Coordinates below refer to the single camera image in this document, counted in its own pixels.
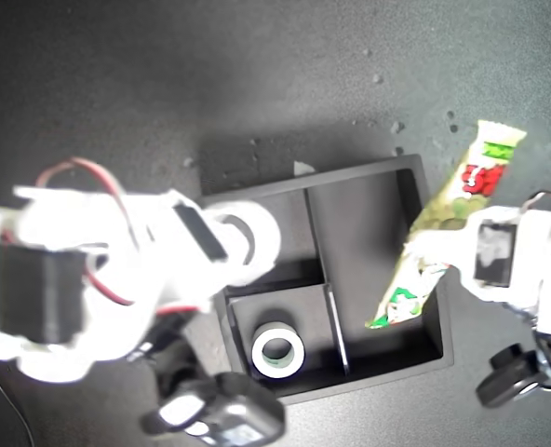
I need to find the black camera box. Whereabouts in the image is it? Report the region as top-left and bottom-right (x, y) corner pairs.
(474, 333), (551, 410)
(140, 316), (287, 447)

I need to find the snack bar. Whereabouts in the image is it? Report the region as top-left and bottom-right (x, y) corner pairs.
(364, 119), (528, 331)

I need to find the black tray with wells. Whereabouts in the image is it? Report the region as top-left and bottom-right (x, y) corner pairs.
(195, 153), (456, 406)

